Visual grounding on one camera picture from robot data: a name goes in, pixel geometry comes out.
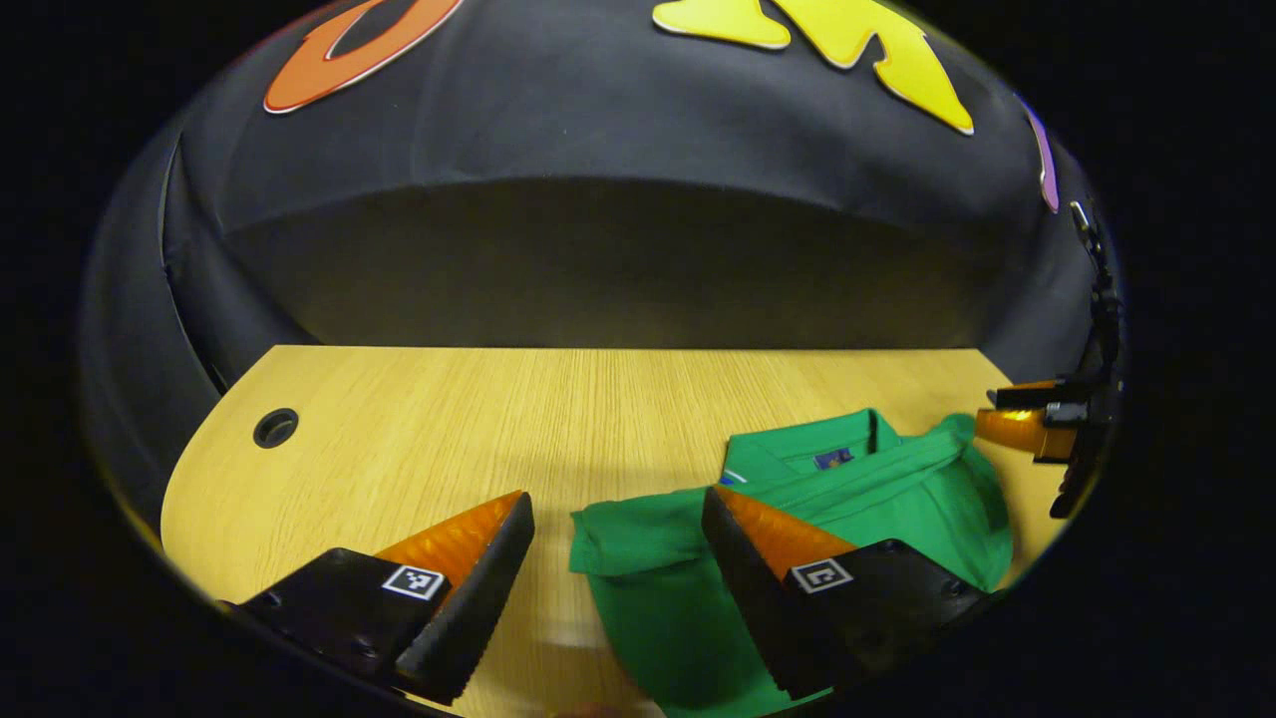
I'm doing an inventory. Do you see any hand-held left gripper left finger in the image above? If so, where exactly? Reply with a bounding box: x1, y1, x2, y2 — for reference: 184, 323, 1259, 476
221, 489, 536, 707

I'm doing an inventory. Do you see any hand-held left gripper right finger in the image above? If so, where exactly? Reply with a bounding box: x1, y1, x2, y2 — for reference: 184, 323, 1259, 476
701, 485, 998, 701

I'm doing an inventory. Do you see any green T-shirt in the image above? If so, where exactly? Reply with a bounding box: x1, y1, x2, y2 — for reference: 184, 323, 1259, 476
568, 407, 1016, 718

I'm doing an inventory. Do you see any black backdrop cloth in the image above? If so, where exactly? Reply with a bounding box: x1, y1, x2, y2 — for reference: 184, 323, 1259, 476
80, 0, 1122, 530

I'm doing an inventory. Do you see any black table cable hole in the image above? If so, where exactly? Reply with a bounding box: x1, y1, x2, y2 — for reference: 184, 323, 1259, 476
252, 407, 300, 450

